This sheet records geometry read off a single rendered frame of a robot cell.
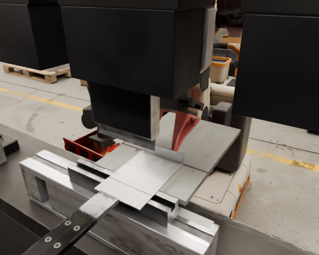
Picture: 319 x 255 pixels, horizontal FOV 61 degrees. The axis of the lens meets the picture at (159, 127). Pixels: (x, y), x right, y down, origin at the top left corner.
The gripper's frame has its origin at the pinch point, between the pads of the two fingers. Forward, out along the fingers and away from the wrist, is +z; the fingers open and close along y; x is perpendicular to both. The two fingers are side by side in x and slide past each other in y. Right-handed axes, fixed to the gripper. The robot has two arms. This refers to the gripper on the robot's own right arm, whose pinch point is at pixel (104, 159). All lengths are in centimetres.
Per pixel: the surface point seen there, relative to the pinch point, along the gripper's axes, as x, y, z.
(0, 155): -0.8, 35.7, -12.5
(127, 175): 40, 36, -22
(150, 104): 47, 41, -36
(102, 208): 42, 43, -21
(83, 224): 43, 47, -20
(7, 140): -5.5, 31.2, -14.0
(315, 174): 66, -161, 45
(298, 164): 53, -168, 43
